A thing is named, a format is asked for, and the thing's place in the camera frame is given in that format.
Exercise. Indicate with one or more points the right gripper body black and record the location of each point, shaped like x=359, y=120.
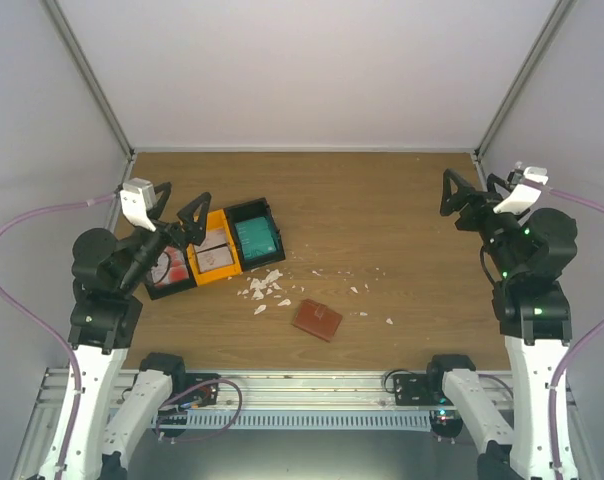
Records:
x=498, y=251

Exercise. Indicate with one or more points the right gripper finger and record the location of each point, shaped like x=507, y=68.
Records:
x=458, y=194
x=497, y=188

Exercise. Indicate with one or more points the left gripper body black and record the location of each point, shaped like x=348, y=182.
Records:
x=140, y=265

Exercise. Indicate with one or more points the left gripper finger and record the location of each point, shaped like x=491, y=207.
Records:
x=193, y=218
x=162, y=193

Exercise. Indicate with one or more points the brown leather card holder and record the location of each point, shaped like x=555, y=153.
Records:
x=317, y=319

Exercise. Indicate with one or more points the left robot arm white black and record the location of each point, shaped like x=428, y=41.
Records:
x=90, y=442

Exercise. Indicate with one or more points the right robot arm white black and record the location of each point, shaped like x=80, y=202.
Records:
x=530, y=247

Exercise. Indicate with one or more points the red white card stack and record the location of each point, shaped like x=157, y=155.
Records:
x=170, y=268

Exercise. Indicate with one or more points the yellow bin with white cards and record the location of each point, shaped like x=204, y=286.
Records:
x=216, y=219

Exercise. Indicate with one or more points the black bin with red cards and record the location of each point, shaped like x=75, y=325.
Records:
x=156, y=293

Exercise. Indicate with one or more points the black bin with teal cards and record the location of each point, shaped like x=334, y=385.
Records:
x=248, y=210

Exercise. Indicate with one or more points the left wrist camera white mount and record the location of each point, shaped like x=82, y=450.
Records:
x=137, y=198

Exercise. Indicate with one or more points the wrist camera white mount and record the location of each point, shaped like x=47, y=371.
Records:
x=137, y=198
x=523, y=182

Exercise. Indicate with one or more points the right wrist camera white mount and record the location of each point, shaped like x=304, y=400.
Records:
x=523, y=182

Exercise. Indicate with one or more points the aluminium front rail frame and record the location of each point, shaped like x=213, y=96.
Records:
x=237, y=391

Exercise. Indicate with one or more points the grey slotted cable duct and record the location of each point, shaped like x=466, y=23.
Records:
x=303, y=420

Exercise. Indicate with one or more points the right aluminium corner post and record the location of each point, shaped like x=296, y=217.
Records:
x=550, y=28

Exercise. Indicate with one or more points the aluminium corner post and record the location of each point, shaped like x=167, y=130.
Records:
x=63, y=28
x=550, y=28

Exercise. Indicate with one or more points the left aluminium corner post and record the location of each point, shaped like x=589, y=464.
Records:
x=63, y=28

